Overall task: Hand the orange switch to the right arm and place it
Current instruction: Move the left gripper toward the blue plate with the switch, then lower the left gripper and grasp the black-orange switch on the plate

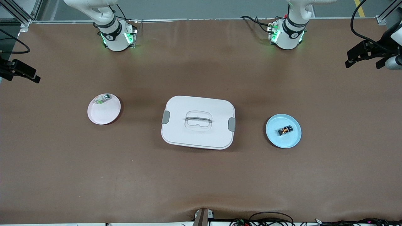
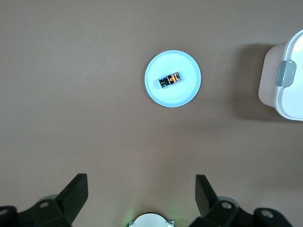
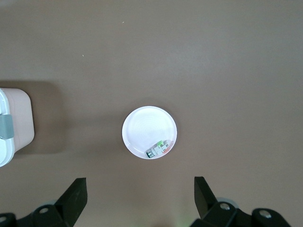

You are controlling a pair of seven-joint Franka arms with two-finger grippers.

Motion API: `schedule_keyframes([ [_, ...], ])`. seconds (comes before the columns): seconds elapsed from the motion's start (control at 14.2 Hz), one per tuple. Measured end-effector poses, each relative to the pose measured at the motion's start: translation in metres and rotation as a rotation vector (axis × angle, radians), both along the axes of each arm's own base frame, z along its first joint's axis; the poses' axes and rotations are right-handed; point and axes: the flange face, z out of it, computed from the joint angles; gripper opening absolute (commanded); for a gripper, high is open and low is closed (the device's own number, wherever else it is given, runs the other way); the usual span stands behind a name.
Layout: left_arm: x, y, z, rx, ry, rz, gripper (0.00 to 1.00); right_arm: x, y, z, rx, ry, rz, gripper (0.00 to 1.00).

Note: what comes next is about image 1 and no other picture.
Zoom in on pale pink round plate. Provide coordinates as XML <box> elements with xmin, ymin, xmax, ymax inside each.
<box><xmin>87</xmin><ymin>93</ymin><xmax>121</xmax><ymax>125</ymax></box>

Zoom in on light blue round plate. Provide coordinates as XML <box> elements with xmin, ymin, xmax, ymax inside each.
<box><xmin>266</xmin><ymin>114</ymin><xmax>302</xmax><ymax>149</ymax></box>

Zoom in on white lidded plastic box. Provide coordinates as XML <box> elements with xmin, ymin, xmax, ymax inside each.
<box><xmin>161</xmin><ymin>95</ymin><xmax>236</xmax><ymax>150</ymax></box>

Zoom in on aluminium frame post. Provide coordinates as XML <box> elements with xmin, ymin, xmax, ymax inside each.
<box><xmin>375</xmin><ymin>0</ymin><xmax>402</xmax><ymax>25</ymax></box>
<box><xmin>0</xmin><ymin>0</ymin><xmax>43</xmax><ymax>29</ymax></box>

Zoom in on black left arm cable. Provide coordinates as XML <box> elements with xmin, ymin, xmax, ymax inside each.
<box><xmin>350</xmin><ymin>0</ymin><xmax>393</xmax><ymax>52</ymax></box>

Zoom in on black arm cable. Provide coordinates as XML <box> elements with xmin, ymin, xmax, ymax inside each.
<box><xmin>350</xmin><ymin>0</ymin><xmax>393</xmax><ymax>52</ymax></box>
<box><xmin>0</xmin><ymin>28</ymin><xmax>30</xmax><ymax>54</ymax></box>

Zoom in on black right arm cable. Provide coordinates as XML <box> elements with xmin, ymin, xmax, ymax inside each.
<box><xmin>0</xmin><ymin>28</ymin><xmax>30</xmax><ymax>54</ymax></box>

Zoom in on black left arm base cables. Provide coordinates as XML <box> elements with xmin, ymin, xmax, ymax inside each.
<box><xmin>241</xmin><ymin>15</ymin><xmax>278</xmax><ymax>34</ymax></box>

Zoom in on black arm base cables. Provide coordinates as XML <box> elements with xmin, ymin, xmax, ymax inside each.
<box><xmin>241</xmin><ymin>15</ymin><xmax>278</xmax><ymax>34</ymax></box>
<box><xmin>107</xmin><ymin>3</ymin><xmax>128</xmax><ymax>22</ymax></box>

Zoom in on black right arm base cables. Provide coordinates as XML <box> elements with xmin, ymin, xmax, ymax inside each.
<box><xmin>107</xmin><ymin>3</ymin><xmax>128</xmax><ymax>22</ymax></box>

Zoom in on aluminium table edge rail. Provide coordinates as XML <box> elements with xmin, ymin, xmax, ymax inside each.
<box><xmin>30</xmin><ymin>17</ymin><xmax>377</xmax><ymax>24</ymax></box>

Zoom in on black cable loop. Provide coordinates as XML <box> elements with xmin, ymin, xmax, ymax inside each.
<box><xmin>249</xmin><ymin>212</ymin><xmax>294</xmax><ymax>226</ymax></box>

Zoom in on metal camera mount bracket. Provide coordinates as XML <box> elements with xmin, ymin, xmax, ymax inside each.
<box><xmin>193</xmin><ymin>208</ymin><xmax>215</xmax><ymax>226</ymax></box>

